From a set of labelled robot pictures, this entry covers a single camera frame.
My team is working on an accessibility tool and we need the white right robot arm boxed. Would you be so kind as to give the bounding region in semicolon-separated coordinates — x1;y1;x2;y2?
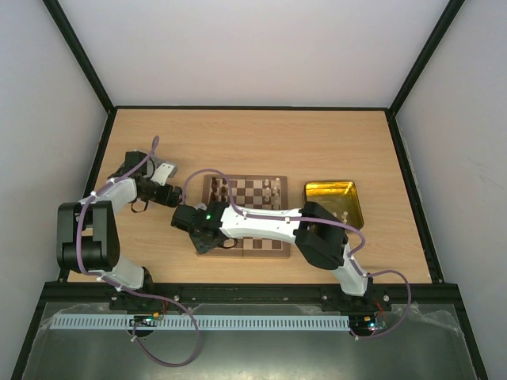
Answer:
171;201;373;310

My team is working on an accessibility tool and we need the wooden chess board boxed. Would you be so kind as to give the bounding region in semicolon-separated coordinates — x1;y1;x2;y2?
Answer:
201;174;290;258

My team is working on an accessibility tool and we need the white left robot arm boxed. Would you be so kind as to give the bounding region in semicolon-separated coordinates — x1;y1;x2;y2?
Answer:
56;150;182;291

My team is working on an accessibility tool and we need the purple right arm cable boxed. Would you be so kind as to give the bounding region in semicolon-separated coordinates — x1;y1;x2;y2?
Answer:
183;169;413;342

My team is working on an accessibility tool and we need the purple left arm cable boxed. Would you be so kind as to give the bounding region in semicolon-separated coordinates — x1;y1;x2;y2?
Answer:
74;135;202;367

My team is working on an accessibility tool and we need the gold metal tin tray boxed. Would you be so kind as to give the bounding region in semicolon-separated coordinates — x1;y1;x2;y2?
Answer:
303;180;364;230

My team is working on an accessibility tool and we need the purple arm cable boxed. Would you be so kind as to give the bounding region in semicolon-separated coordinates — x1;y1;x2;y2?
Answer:
74;135;202;367
183;169;413;342

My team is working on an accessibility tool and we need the slotted white cable duct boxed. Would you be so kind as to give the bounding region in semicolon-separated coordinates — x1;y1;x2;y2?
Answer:
50;314;349;332

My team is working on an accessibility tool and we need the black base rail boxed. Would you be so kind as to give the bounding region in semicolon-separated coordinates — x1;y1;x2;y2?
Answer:
39;281;463;314

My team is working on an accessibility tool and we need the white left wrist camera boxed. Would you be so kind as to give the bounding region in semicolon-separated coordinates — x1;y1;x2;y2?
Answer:
151;161;177;186

